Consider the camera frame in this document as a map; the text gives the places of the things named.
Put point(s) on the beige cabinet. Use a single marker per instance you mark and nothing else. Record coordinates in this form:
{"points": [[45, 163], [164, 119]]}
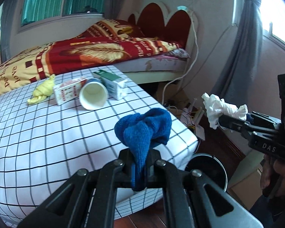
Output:
{"points": [[244, 185]]}

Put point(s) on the blue knit cloth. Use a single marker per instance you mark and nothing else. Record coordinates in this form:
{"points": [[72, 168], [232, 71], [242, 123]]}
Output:
{"points": [[140, 133]]}

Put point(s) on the yellow fuzzy cloth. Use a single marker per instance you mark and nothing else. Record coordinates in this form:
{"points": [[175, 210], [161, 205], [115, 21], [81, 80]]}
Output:
{"points": [[42, 91]]}

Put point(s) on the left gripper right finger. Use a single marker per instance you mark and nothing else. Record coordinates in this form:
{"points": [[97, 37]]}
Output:
{"points": [[192, 199]]}

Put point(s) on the person right hand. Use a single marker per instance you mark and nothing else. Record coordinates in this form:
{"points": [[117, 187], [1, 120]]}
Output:
{"points": [[272, 180]]}

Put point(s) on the white grid tablecloth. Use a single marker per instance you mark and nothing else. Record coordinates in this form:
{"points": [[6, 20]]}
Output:
{"points": [[43, 145]]}

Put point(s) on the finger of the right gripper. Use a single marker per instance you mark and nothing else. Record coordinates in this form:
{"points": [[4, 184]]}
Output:
{"points": [[233, 124]]}

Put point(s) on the white wifi router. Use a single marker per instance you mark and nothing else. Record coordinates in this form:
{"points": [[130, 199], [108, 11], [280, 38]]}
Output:
{"points": [[194, 116]]}

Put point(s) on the grey right curtain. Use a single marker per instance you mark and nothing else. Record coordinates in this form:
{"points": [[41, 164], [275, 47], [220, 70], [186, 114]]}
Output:
{"points": [[241, 66]]}

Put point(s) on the green white milk carton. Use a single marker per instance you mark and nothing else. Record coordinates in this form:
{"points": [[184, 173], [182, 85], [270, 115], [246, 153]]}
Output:
{"points": [[116, 86]]}

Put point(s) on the white blue paper cup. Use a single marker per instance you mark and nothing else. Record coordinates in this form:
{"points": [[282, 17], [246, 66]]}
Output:
{"points": [[93, 94]]}

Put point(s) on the black trash bin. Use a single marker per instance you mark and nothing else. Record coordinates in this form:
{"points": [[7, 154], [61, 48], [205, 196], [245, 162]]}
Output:
{"points": [[210, 166]]}

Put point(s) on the red yellow pillow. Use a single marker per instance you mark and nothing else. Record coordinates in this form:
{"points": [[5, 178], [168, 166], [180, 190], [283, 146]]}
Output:
{"points": [[112, 28]]}

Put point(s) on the white tissue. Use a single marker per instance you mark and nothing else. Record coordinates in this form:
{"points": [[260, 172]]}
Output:
{"points": [[216, 107]]}

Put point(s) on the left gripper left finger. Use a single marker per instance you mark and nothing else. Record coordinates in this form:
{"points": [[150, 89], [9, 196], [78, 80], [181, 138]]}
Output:
{"points": [[87, 199]]}

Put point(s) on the window with green curtain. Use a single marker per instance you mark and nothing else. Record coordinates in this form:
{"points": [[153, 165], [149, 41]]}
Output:
{"points": [[34, 11]]}

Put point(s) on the bed with red headboard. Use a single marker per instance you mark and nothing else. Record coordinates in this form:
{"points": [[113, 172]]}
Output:
{"points": [[175, 30]]}

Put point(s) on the red yellow quilt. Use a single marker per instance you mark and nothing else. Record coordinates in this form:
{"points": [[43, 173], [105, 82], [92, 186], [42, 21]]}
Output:
{"points": [[66, 56]]}

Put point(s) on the red white milk carton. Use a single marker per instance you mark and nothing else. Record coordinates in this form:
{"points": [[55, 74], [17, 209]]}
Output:
{"points": [[68, 90]]}

